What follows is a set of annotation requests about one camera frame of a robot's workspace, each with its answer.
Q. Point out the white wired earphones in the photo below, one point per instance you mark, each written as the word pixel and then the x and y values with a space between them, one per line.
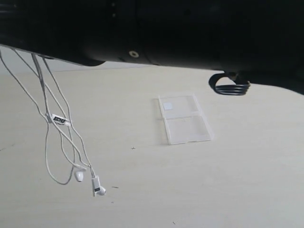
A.
pixel 71 142

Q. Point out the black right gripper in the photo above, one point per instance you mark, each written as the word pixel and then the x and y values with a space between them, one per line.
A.
pixel 82 32

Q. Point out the clear plastic storage case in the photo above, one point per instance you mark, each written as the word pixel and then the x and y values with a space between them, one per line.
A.
pixel 179 119

